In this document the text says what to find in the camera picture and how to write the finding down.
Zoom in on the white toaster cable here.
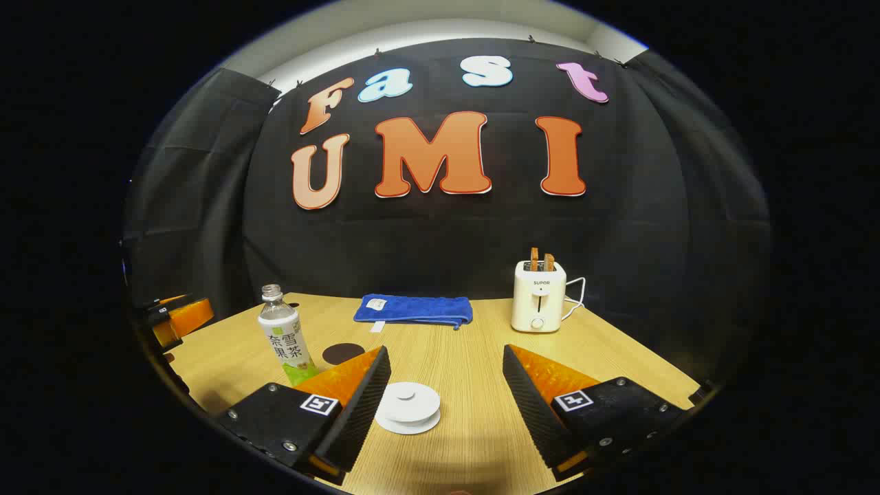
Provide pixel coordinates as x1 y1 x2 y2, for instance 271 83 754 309
562 276 587 322

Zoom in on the white toaster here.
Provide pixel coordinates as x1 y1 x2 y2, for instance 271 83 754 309
511 260 569 334

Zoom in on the blue folded towel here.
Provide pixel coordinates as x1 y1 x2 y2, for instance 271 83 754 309
353 294 474 331

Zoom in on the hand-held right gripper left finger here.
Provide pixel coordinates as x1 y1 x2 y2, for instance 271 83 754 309
217 345 392 485

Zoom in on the white saucer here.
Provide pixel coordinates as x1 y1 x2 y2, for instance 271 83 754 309
375 411 441 436

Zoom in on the black backdrop cloth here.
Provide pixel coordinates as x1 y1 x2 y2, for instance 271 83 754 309
122 38 774 386

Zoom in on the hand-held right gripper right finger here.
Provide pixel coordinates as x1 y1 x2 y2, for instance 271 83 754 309
503 344 688 483

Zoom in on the dark round coaster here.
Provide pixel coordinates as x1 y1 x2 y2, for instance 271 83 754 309
322 342 366 366

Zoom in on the clear water bottle white label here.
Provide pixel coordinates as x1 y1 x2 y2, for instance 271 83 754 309
258 284 320 387

